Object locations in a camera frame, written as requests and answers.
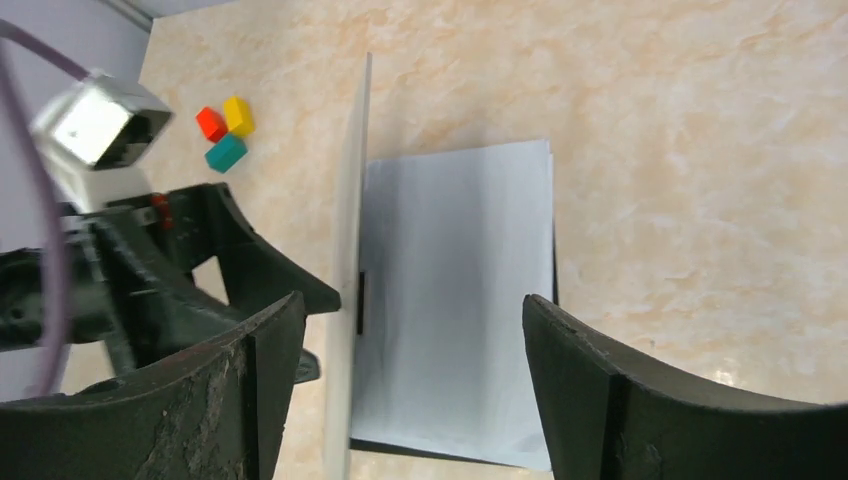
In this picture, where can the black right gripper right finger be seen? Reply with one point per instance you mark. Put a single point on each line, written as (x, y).
(609, 411)

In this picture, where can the red wooden block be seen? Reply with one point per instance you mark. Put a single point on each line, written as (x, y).
(212, 124)

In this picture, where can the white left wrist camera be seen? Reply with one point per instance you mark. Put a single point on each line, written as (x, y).
(92, 135)

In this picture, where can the yellow wooden block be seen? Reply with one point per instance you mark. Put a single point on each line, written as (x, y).
(238, 116)

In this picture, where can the teal wooden block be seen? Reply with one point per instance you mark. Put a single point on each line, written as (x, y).
(224, 154)

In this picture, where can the white paper sheet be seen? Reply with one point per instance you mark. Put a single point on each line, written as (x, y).
(457, 298)

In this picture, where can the black file folder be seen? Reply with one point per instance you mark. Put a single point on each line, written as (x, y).
(348, 265)

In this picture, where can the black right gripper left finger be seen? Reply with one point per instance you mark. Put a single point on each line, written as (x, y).
(216, 410)

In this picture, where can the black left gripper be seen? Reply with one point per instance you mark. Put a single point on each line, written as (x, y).
(114, 302)

